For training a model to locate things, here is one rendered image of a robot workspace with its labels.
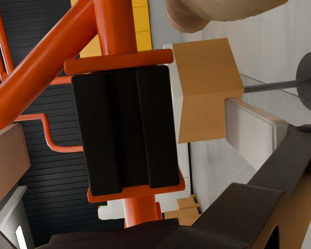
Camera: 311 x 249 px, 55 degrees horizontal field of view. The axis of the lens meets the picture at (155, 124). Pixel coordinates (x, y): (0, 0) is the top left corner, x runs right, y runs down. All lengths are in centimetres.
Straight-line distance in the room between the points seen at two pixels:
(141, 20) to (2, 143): 736
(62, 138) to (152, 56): 1155
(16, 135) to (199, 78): 159
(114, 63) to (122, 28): 2
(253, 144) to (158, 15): 745
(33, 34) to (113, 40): 1105
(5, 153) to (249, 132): 13
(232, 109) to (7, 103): 14
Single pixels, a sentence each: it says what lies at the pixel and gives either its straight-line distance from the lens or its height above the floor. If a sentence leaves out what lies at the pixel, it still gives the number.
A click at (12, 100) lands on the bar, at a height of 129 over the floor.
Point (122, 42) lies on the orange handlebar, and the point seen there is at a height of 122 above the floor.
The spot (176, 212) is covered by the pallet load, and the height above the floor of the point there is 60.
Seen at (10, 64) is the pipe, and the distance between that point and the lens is 836.
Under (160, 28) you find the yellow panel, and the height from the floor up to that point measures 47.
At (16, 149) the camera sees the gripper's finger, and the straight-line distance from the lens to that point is 19.
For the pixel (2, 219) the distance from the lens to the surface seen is 1108.
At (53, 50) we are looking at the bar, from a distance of 20.
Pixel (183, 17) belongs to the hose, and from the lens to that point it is 23.
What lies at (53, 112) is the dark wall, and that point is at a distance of 1147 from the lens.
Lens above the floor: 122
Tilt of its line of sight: 3 degrees down
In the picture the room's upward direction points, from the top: 97 degrees counter-clockwise
